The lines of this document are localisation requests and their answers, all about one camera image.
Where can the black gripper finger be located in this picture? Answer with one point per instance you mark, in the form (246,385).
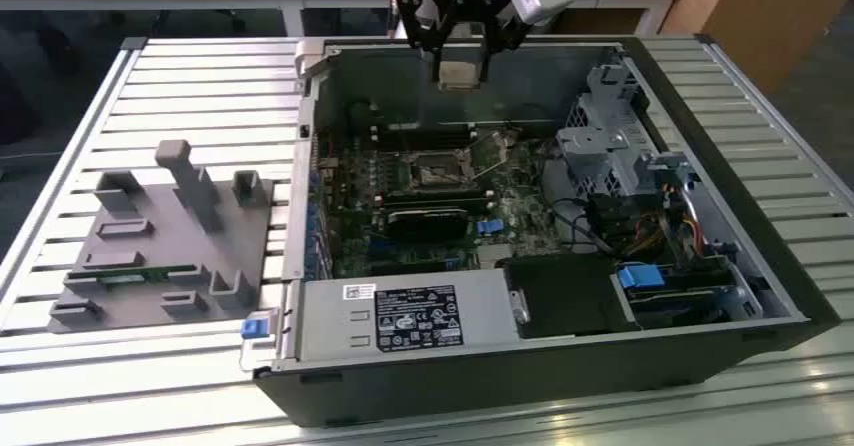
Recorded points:
(486,66)
(438,63)

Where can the silver CPU chip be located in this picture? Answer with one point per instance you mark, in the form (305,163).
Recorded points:
(461,73)

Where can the CPU socket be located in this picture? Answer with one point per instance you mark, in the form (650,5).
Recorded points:
(437,170)

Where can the black plastic bay cover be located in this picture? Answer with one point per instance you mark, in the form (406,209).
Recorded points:
(568,296)

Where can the metal drive cage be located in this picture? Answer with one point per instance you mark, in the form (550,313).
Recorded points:
(588,146)

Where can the green motherboard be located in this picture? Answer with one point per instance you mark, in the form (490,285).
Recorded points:
(521,206)

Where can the black graphics card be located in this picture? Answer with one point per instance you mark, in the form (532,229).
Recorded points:
(428,223)

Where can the blue plastic clip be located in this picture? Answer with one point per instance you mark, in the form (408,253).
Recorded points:
(489,226)

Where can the silver chipset heatsink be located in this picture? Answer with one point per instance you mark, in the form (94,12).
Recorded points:
(496,255)

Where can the wooden cabinet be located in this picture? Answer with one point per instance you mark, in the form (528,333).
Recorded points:
(768,16)

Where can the blue disk carrier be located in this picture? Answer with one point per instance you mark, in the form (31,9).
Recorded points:
(641,277)

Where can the grey power supply unit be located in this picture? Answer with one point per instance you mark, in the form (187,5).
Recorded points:
(334,316)

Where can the grey parts rack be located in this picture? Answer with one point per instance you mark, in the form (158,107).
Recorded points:
(167,246)

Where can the green RAM stick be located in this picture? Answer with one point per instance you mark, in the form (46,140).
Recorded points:
(154,272)

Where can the blue case latch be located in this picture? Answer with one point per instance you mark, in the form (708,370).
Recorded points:
(254,328)

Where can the black PC case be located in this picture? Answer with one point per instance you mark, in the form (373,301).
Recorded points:
(468,386)

